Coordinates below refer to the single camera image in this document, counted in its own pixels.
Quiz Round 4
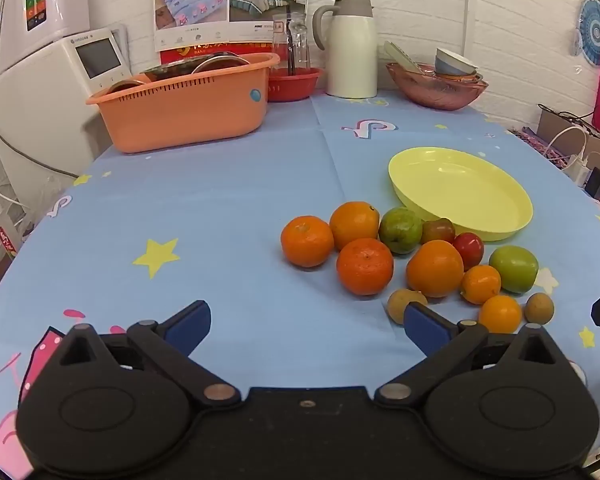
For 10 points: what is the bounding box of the blue printed tablecloth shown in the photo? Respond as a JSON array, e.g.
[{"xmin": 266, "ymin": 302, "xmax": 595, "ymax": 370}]
[{"xmin": 0, "ymin": 91, "xmax": 600, "ymax": 480}]

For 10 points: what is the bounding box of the wall calendar poster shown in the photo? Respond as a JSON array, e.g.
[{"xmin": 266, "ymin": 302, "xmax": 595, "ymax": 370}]
[{"xmin": 154, "ymin": 0, "xmax": 313, "ymax": 65}]

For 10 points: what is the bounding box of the brown kiwi fruit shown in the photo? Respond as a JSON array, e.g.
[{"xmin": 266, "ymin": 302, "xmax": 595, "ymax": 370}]
[
  {"xmin": 387, "ymin": 288, "xmax": 429, "ymax": 326},
  {"xmin": 524, "ymin": 292, "xmax": 554, "ymax": 325}
]

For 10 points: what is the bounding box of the white thermos jug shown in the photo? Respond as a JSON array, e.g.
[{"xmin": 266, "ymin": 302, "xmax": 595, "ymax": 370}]
[{"xmin": 312, "ymin": 0, "xmax": 379, "ymax": 99}]

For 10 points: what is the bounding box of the small orange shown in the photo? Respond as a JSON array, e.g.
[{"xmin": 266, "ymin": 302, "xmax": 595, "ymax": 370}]
[
  {"xmin": 460, "ymin": 264, "xmax": 502, "ymax": 305},
  {"xmin": 478, "ymin": 295, "xmax": 523, "ymax": 335}
]

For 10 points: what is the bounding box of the red tomato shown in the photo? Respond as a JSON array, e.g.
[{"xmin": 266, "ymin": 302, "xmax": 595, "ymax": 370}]
[{"xmin": 452, "ymin": 232, "xmax": 485, "ymax": 272}]

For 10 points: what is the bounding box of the red plastic bowl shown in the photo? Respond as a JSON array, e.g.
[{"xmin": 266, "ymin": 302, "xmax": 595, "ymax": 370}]
[{"xmin": 266, "ymin": 66, "xmax": 325, "ymax": 103}]

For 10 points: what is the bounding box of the clear glass jar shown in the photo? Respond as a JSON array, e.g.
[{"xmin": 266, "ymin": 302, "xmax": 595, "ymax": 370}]
[{"xmin": 285, "ymin": 12, "xmax": 312, "ymax": 76}]

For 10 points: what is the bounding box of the metal bowl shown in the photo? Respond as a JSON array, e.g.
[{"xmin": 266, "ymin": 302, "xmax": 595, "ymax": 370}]
[{"xmin": 106, "ymin": 79, "xmax": 148, "ymax": 94}]

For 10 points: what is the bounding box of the round metal plate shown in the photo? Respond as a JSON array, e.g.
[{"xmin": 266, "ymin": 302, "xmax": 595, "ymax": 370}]
[{"xmin": 190, "ymin": 52, "xmax": 251, "ymax": 75}]

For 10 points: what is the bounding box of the orange plastic basket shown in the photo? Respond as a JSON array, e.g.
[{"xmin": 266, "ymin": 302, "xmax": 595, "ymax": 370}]
[{"xmin": 85, "ymin": 52, "xmax": 281, "ymax": 154}]

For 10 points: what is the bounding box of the blue and white bowl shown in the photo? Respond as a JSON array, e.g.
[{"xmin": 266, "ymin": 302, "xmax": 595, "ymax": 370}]
[{"xmin": 434, "ymin": 48, "xmax": 479, "ymax": 77}]

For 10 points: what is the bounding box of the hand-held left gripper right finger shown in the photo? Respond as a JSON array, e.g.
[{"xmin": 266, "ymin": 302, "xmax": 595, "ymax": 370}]
[{"xmin": 374, "ymin": 302, "xmax": 567, "ymax": 409}]

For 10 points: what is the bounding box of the dark red-green tomato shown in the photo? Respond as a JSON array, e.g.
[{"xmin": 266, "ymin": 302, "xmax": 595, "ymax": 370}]
[{"xmin": 421, "ymin": 218, "xmax": 456, "ymax": 246}]

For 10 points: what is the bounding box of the clear drinking glass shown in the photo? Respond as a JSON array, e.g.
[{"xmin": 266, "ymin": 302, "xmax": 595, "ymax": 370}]
[{"xmin": 272, "ymin": 14, "xmax": 290, "ymax": 57}]

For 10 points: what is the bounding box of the blue round fan decoration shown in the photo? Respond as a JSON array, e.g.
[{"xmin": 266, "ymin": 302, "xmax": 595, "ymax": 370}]
[{"xmin": 575, "ymin": 0, "xmax": 600, "ymax": 67}]

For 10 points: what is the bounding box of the dark orange mandarin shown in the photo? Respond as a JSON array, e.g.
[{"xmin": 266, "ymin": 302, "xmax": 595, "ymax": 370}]
[
  {"xmin": 280, "ymin": 215, "xmax": 335, "ymax": 268},
  {"xmin": 336, "ymin": 237, "xmax": 395, "ymax": 296}
]

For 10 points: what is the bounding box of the large smooth orange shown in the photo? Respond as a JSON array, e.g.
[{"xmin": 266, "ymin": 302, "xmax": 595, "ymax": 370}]
[
  {"xmin": 328, "ymin": 201, "xmax": 381, "ymax": 252},
  {"xmin": 405, "ymin": 239, "xmax": 465, "ymax": 299}
]

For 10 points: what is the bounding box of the white charger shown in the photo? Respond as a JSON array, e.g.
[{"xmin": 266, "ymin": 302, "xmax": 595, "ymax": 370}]
[{"xmin": 562, "ymin": 155, "xmax": 590, "ymax": 184}]

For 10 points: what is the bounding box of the white water purifier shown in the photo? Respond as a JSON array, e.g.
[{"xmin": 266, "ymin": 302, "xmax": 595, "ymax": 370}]
[{"xmin": 0, "ymin": 0, "xmax": 91, "ymax": 77}]

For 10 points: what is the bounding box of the white appliance with screen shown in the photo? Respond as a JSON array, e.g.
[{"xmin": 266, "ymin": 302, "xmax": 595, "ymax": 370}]
[{"xmin": 0, "ymin": 24, "xmax": 131, "ymax": 196}]

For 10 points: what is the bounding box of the green round fruit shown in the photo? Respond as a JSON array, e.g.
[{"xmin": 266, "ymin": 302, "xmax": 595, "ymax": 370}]
[
  {"xmin": 488, "ymin": 245, "xmax": 540, "ymax": 295},
  {"xmin": 378, "ymin": 207, "xmax": 424, "ymax": 255}
]

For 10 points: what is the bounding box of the white plastic bottle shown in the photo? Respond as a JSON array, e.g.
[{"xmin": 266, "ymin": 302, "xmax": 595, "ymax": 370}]
[{"xmin": 0, "ymin": 205, "xmax": 21, "ymax": 261}]

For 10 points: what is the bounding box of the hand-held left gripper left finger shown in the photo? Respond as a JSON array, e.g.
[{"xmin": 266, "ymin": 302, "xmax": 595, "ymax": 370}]
[{"xmin": 55, "ymin": 300, "xmax": 242, "ymax": 409}]

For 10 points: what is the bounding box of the yellow plastic plate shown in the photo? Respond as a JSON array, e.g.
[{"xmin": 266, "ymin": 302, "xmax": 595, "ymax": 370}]
[{"xmin": 387, "ymin": 147, "xmax": 534, "ymax": 242}]

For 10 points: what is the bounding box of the dark patterned plate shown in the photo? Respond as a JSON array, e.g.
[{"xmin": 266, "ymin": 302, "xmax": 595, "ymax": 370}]
[{"xmin": 144, "ymin": 58, "xmax": 201, "ymax": 82}]

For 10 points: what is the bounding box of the cardboard box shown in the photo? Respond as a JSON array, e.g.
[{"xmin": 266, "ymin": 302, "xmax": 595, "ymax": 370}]
[{"xmin": 536, "ymin": 105, "xmax": 600, "ymax": 171}]

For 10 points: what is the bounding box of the white charger cable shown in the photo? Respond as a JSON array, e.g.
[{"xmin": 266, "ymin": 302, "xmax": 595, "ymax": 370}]
[{"xmin": 545, "ymin": 126, "xmax": 589, "ymax": 161}]

